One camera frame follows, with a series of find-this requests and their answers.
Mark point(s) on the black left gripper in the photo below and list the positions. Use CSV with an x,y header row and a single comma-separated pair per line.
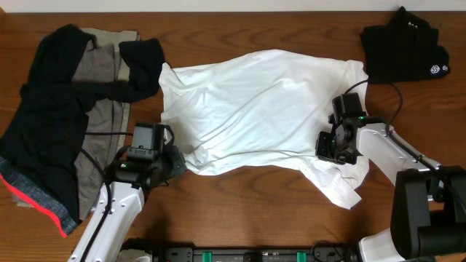
x,y
180,164

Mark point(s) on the grey folded garment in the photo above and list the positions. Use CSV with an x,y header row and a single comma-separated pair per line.
x,y
96,65

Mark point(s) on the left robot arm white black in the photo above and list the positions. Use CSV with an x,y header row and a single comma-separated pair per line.
x,y
132,174

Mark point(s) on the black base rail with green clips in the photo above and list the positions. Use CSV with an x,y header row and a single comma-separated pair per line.
x,y
144,250

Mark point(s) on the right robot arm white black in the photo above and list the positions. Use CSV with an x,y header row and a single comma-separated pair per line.
x,y
428,210

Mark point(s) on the white t-shirt with green logo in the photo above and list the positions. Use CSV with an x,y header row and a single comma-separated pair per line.
x,y
263,108

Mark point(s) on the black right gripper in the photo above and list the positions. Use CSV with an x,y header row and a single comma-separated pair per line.
x,y
322,153

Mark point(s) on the black folded garment with logo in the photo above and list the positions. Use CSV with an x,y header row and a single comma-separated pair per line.
x,y
404,50

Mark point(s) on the black garment with red trim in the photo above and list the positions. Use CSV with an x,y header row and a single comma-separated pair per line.
x,y
45,136

